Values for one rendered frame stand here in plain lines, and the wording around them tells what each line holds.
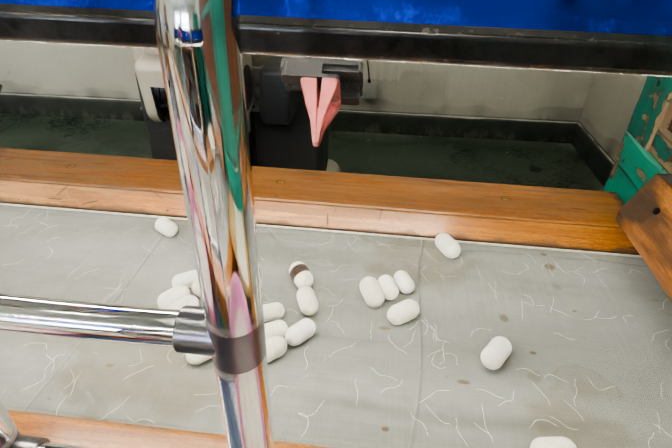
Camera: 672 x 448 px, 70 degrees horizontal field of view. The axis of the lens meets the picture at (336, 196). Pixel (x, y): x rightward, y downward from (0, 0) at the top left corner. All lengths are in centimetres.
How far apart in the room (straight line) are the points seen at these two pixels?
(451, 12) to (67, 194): 61
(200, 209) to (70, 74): 288
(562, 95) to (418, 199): 214
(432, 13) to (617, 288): 45
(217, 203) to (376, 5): 15
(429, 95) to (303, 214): 201
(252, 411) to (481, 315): 35
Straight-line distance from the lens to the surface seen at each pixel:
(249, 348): 20
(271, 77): 120
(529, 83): 268
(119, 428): 44
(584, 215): 71
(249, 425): 24
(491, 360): 49
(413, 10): 27
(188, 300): 52
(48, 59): 306
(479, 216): 65
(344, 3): 27
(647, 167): 74
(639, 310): 63
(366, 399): 46
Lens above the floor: 112
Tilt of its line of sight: 33 degrees down
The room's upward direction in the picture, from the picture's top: 2 degrees clockwise
